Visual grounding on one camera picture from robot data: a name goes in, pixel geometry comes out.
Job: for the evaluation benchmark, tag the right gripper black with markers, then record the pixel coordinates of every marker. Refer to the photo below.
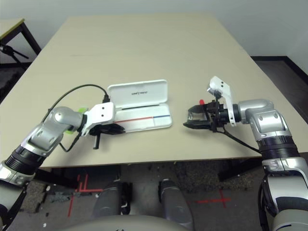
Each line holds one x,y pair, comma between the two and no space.
216,115

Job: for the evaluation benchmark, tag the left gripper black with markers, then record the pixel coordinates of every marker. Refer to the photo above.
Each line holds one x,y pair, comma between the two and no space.
99,129

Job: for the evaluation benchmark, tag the black marker with red cap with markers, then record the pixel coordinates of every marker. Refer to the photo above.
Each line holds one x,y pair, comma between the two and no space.
201,101

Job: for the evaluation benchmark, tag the white plastic pencil case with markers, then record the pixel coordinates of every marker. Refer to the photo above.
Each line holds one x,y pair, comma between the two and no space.
144,120

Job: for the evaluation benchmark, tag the green ruler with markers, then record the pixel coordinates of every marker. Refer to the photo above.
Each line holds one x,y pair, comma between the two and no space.
83,110

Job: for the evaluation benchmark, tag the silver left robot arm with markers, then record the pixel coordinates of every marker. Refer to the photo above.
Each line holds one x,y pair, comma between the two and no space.
41,137

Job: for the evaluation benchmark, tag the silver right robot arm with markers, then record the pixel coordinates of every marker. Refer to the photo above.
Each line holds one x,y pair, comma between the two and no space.
267,125

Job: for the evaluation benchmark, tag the grey left robot leg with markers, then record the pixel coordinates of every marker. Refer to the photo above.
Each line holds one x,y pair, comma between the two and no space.
108,199

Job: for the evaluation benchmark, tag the grey robot leg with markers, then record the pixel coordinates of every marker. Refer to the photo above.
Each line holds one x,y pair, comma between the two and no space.
108,199
173,199

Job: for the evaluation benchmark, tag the black table base bar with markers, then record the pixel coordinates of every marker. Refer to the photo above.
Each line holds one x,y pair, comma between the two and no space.
55,179

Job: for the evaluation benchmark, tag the grey right robot leg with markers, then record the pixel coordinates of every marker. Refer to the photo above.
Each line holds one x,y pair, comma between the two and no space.
173,199

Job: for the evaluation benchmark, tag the grey foam scrap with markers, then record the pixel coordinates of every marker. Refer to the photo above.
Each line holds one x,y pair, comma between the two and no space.
60,196

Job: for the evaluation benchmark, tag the grey robot torso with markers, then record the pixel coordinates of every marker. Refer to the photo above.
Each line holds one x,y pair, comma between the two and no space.
134,223

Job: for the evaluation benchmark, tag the black tripod stand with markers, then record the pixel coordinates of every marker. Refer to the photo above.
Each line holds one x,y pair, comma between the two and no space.
10,50

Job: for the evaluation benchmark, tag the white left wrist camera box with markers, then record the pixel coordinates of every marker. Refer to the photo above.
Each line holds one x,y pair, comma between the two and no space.
102,113

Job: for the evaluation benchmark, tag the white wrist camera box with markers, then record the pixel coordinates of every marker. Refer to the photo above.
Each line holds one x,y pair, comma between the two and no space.
221,86
102,113

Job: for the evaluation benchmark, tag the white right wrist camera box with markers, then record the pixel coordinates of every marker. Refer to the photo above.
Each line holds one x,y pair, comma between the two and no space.
221,86

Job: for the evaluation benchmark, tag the side table with black frame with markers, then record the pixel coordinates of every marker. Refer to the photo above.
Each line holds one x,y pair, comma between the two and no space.
9,27

